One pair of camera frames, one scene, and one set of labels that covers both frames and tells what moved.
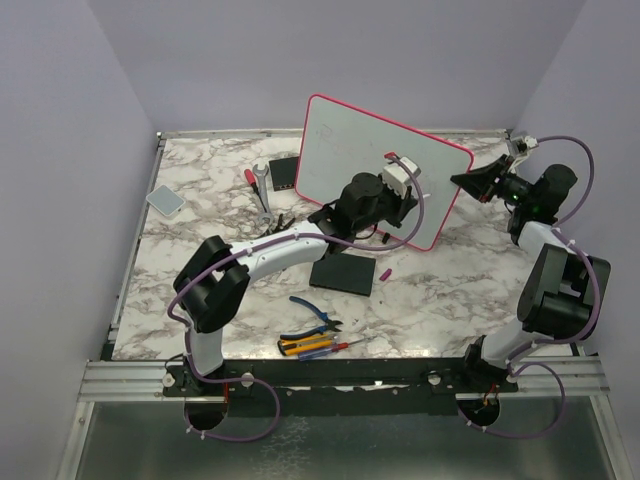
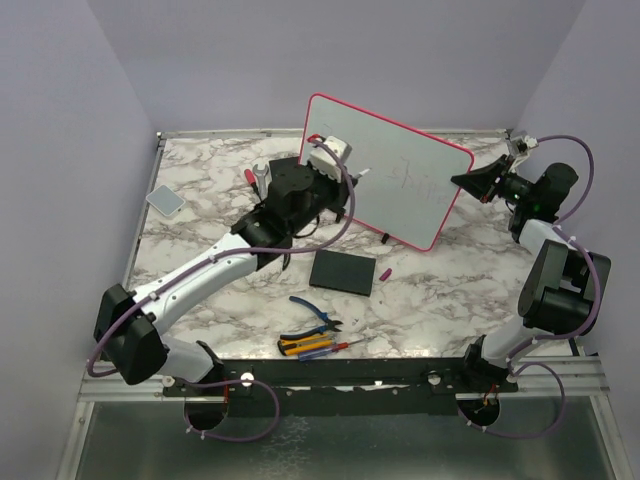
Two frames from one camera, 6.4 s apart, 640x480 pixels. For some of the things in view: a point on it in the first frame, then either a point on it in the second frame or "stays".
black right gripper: [481, 182] stays
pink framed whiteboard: [338, 141] stays
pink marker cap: [387, 273] stays
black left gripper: [402, 206] to [341, 192]
